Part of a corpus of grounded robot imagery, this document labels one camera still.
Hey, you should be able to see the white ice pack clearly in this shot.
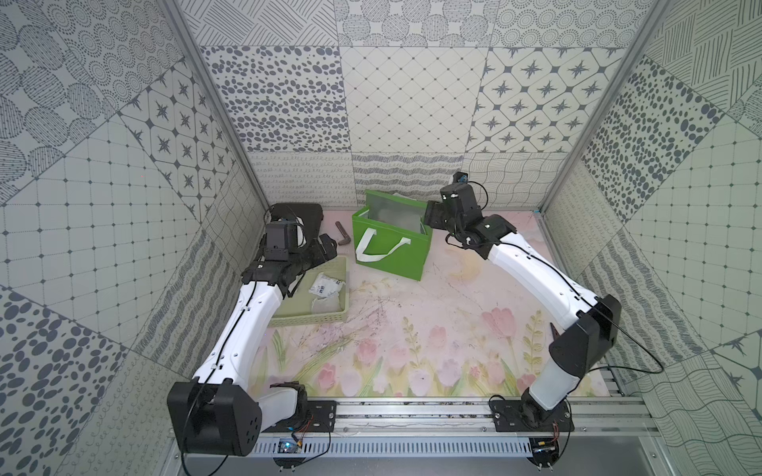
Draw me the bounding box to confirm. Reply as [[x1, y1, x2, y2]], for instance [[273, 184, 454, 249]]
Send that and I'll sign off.
[[311, 295, 343, 315], [309, 273, 344, 299]]

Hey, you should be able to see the green insulated delivery bag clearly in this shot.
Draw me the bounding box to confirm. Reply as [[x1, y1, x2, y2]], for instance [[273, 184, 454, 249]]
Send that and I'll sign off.
[[352, 190, 433, 281]]

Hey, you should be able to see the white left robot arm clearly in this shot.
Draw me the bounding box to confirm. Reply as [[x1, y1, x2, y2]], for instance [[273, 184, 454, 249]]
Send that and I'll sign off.
[[167, 234, 337, 456]]

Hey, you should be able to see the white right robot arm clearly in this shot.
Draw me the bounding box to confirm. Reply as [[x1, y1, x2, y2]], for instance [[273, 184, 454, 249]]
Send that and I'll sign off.
[[424, 194, 621, 430]]

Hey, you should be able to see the grey L-shaped hex key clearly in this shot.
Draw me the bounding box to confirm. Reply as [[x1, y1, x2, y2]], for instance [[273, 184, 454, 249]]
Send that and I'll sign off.
[[335, 221, 351, 246]]

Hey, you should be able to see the black plastic tool case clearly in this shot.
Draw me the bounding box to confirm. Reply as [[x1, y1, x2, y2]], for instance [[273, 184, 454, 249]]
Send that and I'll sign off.
[[269, 202, 323, 247]]

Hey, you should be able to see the light green plastic basket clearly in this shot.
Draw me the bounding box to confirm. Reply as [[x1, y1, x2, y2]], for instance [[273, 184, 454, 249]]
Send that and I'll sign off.
[[269, 256, 349, 327]]

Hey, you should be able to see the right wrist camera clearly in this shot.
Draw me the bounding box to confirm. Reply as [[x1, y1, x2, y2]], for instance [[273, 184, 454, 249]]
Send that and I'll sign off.
[[440, 172, 478, 210]]

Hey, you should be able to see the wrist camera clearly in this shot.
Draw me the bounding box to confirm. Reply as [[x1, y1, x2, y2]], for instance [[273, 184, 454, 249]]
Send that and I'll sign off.
[[440, 172, 478, 210], [263, 220, 299, 262]]

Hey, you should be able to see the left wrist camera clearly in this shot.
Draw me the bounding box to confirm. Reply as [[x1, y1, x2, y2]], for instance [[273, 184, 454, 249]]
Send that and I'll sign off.
[[263, 220, 299, 262]]

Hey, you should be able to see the aluminium mounting rail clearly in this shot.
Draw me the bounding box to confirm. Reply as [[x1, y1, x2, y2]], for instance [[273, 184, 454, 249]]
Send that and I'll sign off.
[[169, 397, 662, 459]]

